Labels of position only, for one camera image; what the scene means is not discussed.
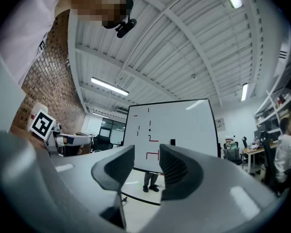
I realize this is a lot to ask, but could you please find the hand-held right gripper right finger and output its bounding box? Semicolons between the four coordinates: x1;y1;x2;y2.
159;143;205;201

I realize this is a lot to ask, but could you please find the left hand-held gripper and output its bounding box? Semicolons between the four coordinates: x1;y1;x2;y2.
29;109;93;156

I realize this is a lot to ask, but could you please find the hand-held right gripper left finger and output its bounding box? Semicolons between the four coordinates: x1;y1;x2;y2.
91;144;136;229

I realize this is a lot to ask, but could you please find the person's left forearm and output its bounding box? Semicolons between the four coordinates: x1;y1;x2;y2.
11;126;49;150

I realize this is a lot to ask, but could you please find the whiteboard with black wheeled stand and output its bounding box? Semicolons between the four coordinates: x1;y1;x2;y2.
120;98;221;206

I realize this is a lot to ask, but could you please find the black office chair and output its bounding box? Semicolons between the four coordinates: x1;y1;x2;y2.
91;134;114;153
259;131;283;194

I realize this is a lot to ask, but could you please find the grey mesh office chair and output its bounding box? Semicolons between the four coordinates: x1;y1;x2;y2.
223;141;243;166

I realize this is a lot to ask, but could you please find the desk with white legs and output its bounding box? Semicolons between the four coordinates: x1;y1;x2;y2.
242;143;278;175

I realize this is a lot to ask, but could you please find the person's light t-shirt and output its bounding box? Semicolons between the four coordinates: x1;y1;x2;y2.
0;0;72;85

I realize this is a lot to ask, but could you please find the person's head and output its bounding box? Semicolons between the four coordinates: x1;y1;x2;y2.
70;0;134;30

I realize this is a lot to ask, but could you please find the wall poster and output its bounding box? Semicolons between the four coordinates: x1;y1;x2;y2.
215;118;226;132

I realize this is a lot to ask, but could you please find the white wall shelving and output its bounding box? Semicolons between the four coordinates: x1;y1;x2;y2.
254;80;291;133

